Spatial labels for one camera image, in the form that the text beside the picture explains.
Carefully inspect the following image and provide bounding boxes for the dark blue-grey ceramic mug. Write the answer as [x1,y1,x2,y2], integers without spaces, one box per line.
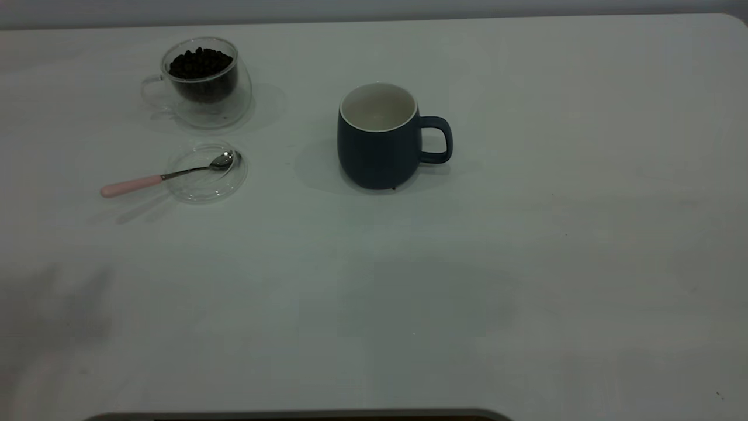
[337,82,453,191]

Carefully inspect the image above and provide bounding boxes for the pink handled metal spoon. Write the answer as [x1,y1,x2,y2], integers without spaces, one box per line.
[100,150,235,199]

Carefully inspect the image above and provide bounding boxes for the clear round glass lid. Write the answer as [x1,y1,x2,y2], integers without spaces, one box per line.
[165,142,249,203]

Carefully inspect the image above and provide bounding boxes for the dark coffee beans pile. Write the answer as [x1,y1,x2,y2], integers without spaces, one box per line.
[168,47,239,105]

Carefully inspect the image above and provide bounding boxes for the clear double-wall glass cup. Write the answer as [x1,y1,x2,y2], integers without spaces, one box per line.
[140,37,253,129]

